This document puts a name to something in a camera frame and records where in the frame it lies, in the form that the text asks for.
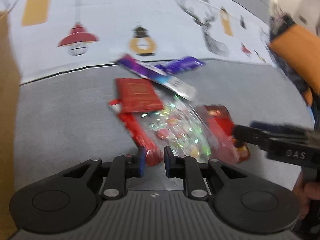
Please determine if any orange cushion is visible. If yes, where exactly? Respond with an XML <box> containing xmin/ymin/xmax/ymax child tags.
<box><xmin>268</xmin><ymin>24</ymin><xmax>320</xmax><ymax>106</ymax></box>

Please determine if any purple snack packet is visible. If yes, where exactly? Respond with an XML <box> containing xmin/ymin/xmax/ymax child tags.
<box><xmin>155</xmin><ymin>56</ymin><xmax>206</xmax><ymax>75</ymax></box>

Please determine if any purple white long sachet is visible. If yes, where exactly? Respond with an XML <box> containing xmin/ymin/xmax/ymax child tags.
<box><xmin>116</xmin><ymin>54</ymin><xmax>196</xmax><ymax>101</ymax></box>

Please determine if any brown cardboard box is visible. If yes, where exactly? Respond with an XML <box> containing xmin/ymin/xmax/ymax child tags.
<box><xmin>1</xmin><ymin>11</ymin><xmax>21</xmax><ymax>239</ymax></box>

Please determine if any red coffee sachet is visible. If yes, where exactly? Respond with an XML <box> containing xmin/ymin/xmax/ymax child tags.
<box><xmin>195</xmin><ymin>105</ymin><xmax>251</xmax><ymax>164</ymax></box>

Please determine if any clear bag of candies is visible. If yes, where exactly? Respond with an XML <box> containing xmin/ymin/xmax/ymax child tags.
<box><xmin>137</xmin><ymin>95</ymin><xmax>216</xmax><ymax>163</ymax></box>

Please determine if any long red stick packet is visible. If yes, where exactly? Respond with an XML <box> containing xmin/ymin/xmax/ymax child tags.
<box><xmin>108</xmin><ymin>99</ymin><xmax>163</xmax><ymax>166</ymax></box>

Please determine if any small red flat packet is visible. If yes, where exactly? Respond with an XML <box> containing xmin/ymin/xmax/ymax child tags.
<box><xmin>116</xmin><ymin>78</ymin><xmax>164</xmax><ymax>113</ymax></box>

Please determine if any person's right hand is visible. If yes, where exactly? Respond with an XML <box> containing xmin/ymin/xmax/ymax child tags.
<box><xmin>293</xmin><ymin>172</ymin><xmax>320</xmax><ymax>219</ymax></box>

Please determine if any white printed sofa cover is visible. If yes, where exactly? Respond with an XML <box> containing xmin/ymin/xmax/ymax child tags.
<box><xmin>1</xmin><ymin>0</ymin><xmax>272</xmax><ymax>83</ymax></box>

